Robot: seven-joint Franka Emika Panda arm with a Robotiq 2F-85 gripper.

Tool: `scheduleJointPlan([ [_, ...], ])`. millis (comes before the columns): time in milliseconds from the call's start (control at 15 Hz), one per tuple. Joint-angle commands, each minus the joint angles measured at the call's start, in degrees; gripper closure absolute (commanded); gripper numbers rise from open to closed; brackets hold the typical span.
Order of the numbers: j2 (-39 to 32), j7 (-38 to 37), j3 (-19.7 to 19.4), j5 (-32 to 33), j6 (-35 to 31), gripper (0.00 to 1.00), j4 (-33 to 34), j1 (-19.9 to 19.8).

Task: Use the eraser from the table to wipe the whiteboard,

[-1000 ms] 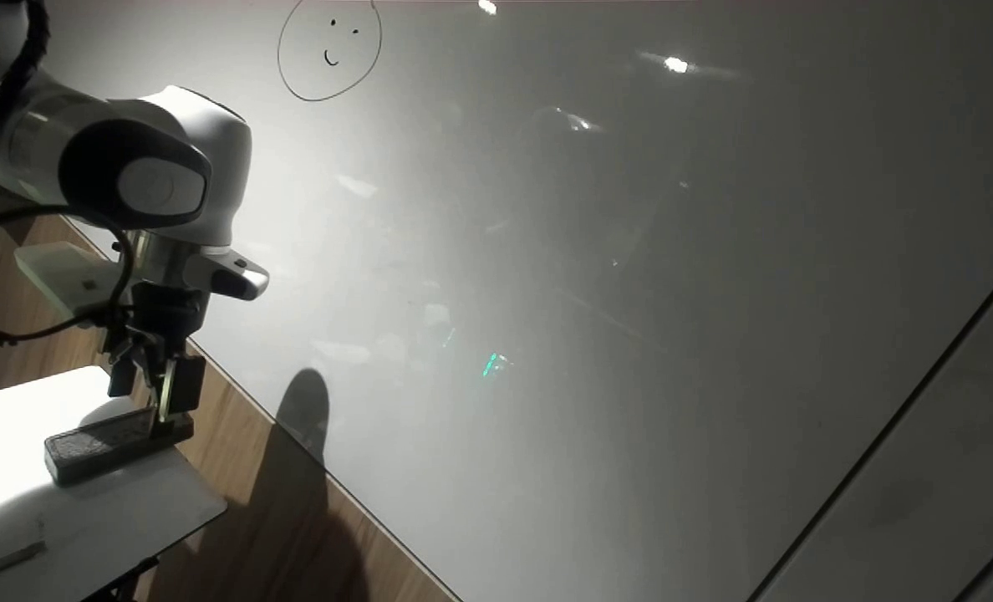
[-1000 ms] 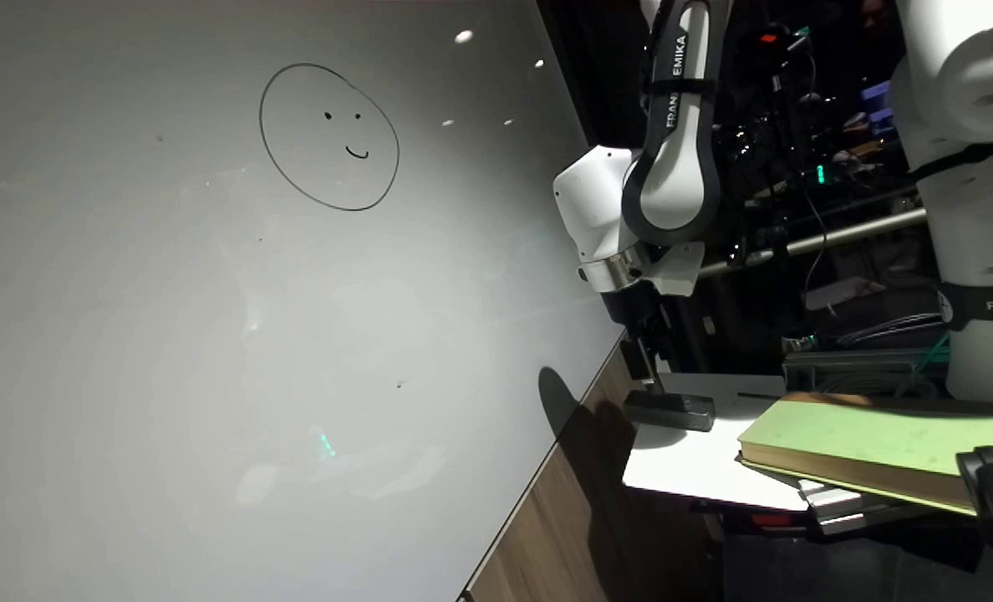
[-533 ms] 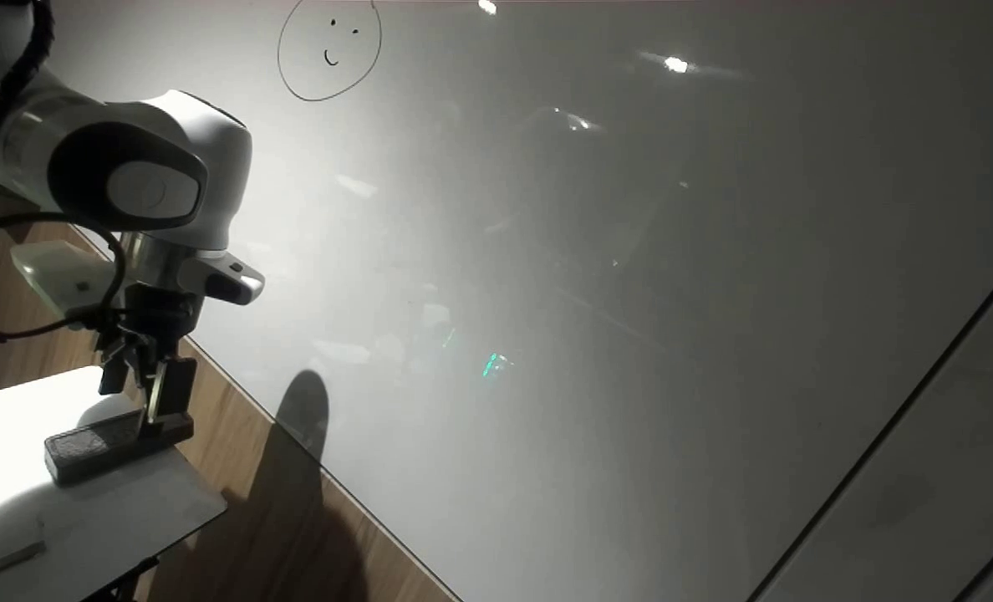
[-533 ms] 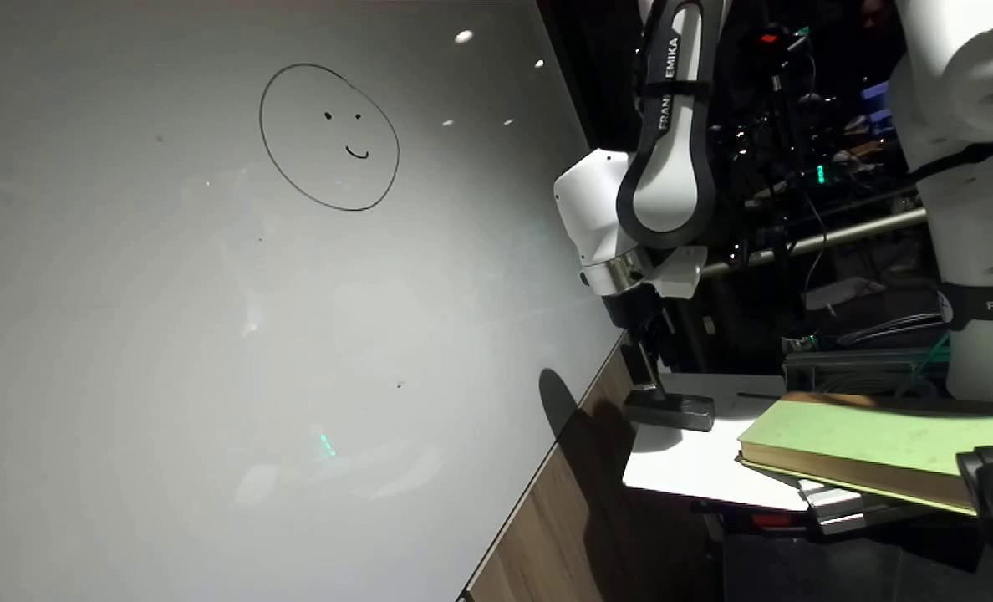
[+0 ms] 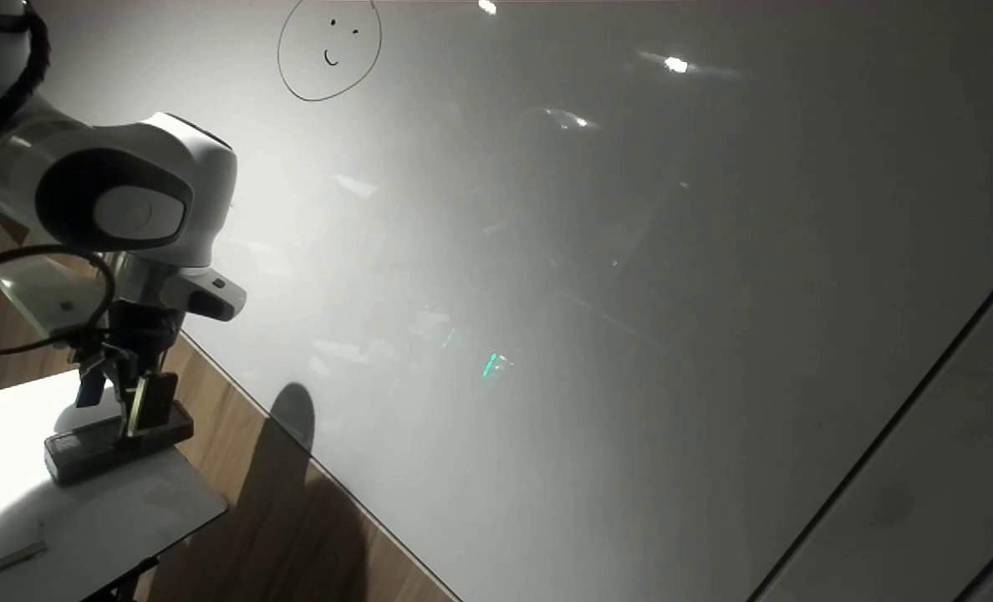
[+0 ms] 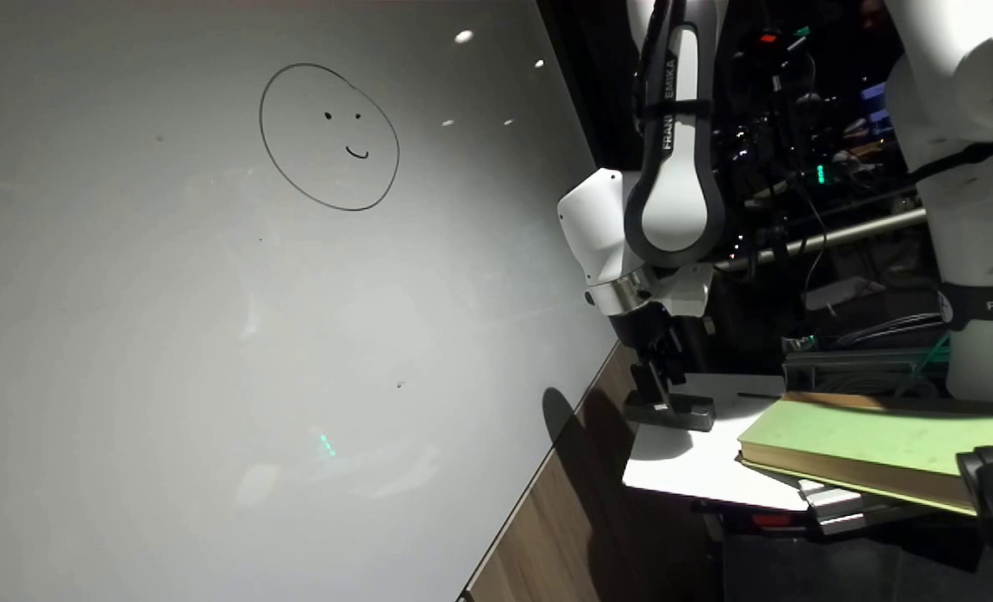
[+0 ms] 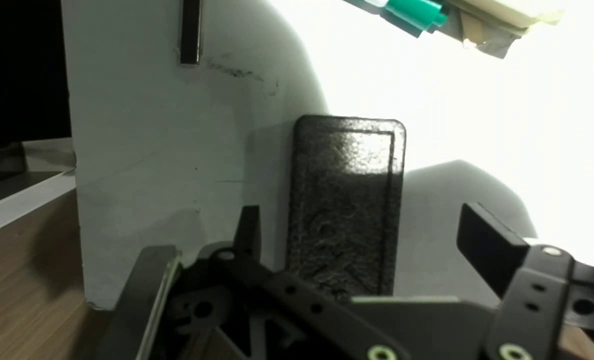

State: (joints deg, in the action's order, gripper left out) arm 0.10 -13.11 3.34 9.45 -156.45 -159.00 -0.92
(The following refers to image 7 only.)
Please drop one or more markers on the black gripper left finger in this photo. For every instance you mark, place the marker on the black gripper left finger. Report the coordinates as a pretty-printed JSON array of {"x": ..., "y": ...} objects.
[{"x": 288, "y": 292}]

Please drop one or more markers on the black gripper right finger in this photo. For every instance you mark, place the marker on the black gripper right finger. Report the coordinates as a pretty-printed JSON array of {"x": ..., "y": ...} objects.
[{"x": 528, "y": 301}]

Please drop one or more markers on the black whiteboard eraser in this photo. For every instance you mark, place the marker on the black whiteboard eraser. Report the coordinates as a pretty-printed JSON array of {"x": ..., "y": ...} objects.
[{"x": 346, "y": 201}]

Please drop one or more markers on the dark pen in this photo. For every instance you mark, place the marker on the dark pen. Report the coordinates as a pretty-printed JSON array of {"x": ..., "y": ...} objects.
[{"x": 191, "y": 33}]

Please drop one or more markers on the green book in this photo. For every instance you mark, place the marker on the green book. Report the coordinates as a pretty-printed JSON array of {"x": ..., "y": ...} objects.
[{"x": 503, "y": 12}]

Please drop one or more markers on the teal marker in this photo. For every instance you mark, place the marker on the teal marker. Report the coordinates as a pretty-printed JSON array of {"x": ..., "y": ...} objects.
[{"x": 417, "y": 12}]

